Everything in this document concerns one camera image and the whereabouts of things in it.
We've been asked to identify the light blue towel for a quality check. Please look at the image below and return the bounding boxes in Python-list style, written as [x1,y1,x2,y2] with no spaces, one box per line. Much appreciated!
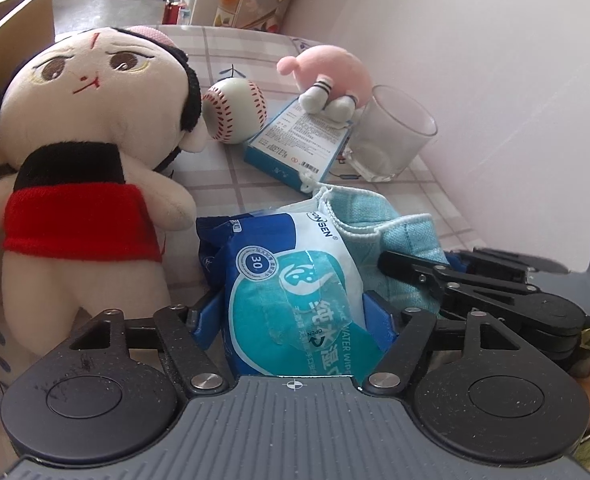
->
[312,185,447,313]

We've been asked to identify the blue wet wipes pack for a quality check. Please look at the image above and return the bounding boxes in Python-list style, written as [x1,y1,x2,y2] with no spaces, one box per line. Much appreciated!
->
[196,206,384,382]

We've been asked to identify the clear glass cup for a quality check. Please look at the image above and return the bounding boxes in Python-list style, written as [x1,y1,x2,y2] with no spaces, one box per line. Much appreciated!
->
[343,84,438,182]

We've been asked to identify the blue white medicine box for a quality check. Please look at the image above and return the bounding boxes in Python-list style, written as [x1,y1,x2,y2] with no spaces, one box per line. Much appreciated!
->
[244,99,351,195]

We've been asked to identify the pink plush toy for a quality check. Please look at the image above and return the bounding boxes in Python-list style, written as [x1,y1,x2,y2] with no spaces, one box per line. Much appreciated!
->
[277,44,373,124]

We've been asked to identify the white baseball red stitches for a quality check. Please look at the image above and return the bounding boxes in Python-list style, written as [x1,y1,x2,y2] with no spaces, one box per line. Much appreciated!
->
[202,77,268,144]

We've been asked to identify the plush doll red shirt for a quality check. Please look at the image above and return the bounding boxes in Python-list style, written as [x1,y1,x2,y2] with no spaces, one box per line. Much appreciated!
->
[0,26,207,356]

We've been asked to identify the red fire extinguisher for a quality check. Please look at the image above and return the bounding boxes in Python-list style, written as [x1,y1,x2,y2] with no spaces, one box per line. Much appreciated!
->
[161,0,190,25]

